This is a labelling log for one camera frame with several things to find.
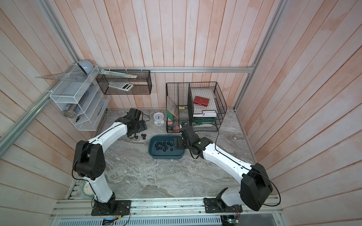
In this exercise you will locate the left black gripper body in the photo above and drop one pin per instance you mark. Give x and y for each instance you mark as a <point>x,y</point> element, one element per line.
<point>140,126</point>

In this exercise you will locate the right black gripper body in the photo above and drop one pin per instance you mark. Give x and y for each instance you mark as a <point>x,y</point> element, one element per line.
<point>182,145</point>

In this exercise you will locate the dark teal storage box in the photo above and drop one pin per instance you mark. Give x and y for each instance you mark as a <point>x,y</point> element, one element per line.
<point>167,151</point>

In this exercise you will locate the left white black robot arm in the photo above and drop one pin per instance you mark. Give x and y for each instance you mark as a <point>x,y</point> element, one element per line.
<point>89,161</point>

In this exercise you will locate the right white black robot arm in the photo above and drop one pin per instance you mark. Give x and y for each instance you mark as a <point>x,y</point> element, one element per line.
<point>254,184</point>

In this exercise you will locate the small white alarm clock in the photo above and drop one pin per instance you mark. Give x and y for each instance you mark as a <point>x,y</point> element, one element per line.
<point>159,119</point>

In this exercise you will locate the white tray in organizer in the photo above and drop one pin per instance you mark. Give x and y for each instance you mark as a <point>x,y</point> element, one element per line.
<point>211,113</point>

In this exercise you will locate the white calculator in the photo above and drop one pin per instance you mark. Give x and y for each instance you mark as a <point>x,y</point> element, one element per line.
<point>121,86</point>

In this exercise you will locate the red wallet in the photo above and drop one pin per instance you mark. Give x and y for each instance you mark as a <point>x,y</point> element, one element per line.
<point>201,101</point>

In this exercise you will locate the clear plastic ruler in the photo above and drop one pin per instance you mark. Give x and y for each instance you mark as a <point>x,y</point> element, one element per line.
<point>119,74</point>

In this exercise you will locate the grey computer mouse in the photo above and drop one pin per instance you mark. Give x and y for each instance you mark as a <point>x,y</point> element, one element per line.
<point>86,66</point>

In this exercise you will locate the black wire desk organizer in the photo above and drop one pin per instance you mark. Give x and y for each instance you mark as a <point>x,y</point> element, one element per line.
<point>180,107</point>

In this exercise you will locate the black wire wall basket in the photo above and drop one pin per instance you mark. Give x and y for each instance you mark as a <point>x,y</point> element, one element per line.
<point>142,84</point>

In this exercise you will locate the white wire wall shelf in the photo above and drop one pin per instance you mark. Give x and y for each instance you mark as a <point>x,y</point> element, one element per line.
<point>80,100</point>

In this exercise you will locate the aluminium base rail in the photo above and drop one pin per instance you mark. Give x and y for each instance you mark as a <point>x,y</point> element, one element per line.
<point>153,207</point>

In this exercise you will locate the green round wall clock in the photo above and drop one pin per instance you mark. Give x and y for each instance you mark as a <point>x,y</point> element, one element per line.
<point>87,190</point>

